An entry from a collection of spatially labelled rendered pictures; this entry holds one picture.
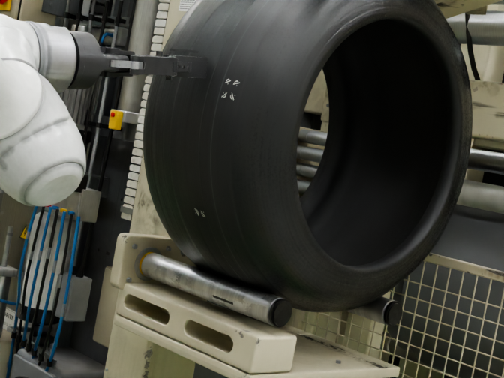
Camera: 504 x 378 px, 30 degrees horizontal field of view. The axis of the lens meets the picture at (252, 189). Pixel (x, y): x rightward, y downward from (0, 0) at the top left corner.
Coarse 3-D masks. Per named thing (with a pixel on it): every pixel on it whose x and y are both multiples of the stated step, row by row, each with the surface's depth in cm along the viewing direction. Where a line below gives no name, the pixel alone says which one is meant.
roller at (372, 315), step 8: (368, 304) 164; (376, 304) 163; (384, 304) 162; (392, 304) 162; (400, 304) 164; (352, 312) 168; (360, 312) 166; (368, 312) 164; (376, 312) 163; (384, 312) 162; (392, 312) 162; (400, 312) 163; (376, 320) 164; (384, 320) 162; (392, 320) 162
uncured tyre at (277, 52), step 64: (256, 0) 141; (320, 0) 138; (384, 0) 145; (256, 64) 134; (320, 64) 137; (384, 64) 180; (448, 64) 158; (192, 128) 140; (256, 128) 134; (384, 128) 184; (448, 128) 165; (192, 192) 142; (256, 192) 135; (320, 192) 183; (384, 192) 182; (448, 192) 164; (192, 256) 155; (256, 256) 140; (320, 256) 144; (384, 256) 158
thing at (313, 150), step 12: (300, 132) 208; (312, 132) 206; (324, 132) 215; (300, 144) 210; (312, 144) 213; (324, 144) 203; (300, 156) 206; (312, 156) 203; (300, 168) 207; (312, 168) 205; (300, 180) 207; (300, 192) 206
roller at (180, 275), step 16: (144, 256) 167; (160, 256) 165; (144, 272) 166; (160, 272) 162; (176, 272) 159; (192, 272) 157; (208, 272) 156; (192, 288) 156; (208, 288) 153; (224, 288) 150; (240, 288) 148; (224, 304) 150; (240, 304) 147; (256, 304) 144; (272, 304) 142; (288, 304) 144; (272, 320) 142; (288, 320) 144
